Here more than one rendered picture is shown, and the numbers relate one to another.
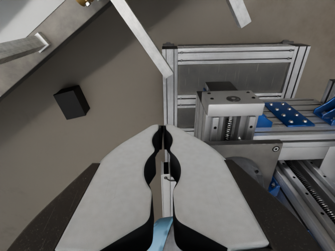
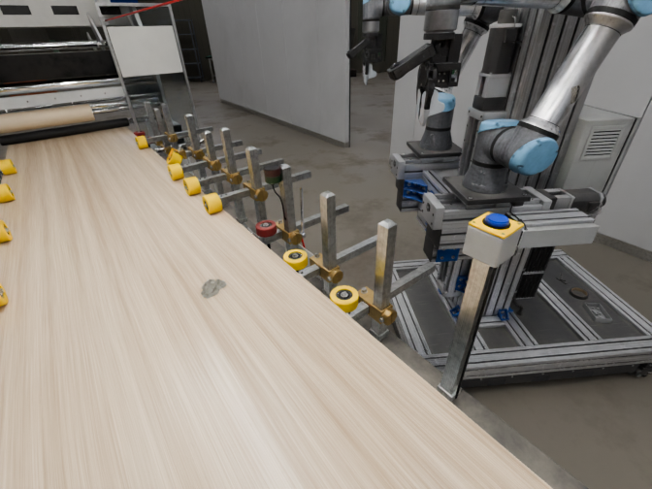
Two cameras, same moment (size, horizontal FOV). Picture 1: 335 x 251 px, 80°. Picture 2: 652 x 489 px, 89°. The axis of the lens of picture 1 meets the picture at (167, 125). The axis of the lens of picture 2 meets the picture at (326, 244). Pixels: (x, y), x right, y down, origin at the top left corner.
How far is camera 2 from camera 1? 0.94 m
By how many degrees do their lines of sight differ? 60
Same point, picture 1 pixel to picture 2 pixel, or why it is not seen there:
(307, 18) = (356, 282)
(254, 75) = (416, 289)
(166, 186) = (536, 228)
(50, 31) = (432, 380)
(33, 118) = not seen: outside the picture
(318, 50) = not seen: hidden behind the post
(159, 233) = (516, 157)
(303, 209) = not seen: hidden behind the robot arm
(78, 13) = (405, 352)
